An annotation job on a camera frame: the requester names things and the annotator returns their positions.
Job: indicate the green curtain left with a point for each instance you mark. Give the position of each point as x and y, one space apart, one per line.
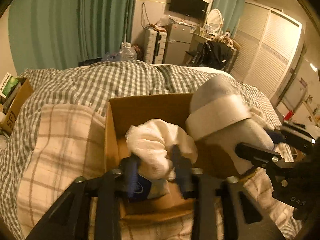
61 34

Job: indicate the white cloth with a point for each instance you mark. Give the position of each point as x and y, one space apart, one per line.
152 143

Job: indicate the white oval vanity mirror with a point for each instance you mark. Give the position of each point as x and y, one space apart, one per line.
215 20

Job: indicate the blue Vinda tissue pack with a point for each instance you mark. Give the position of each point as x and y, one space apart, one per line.
150 188

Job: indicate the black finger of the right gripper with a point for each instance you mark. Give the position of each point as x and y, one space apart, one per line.
294 136
271 161

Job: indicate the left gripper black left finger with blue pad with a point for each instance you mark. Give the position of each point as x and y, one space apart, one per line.
68 217

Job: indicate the green white book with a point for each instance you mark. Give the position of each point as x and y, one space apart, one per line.
8 82

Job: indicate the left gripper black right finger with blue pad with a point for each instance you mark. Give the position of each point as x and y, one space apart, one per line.
242 217

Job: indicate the black wall television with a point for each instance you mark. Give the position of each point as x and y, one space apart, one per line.
193 8

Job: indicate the clear water bottle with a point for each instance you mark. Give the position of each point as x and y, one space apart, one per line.
127 52

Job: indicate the white sliding wardrobe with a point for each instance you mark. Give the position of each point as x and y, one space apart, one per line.
268 43

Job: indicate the white ribbed suitcase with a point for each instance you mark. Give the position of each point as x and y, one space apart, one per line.
154 45

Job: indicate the green curtain right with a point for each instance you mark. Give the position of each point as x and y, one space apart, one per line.
231 11

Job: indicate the cardboard box with clutter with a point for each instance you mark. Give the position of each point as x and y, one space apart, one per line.
9 118

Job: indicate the white grey insulated bottle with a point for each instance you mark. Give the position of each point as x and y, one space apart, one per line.
219 117

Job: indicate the black bag on chair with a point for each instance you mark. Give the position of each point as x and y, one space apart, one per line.
211 54

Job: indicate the green gingham bed cover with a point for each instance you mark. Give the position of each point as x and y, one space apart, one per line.
93 86

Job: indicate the open brown cardboard box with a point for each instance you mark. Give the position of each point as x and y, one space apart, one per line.
121 114

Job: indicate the silver mini fridge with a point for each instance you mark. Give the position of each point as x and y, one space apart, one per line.
178 41

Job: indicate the cream plaid blanket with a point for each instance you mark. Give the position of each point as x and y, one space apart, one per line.
70 143

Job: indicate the green curtain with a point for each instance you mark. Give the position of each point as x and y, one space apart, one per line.
61 34
231 11

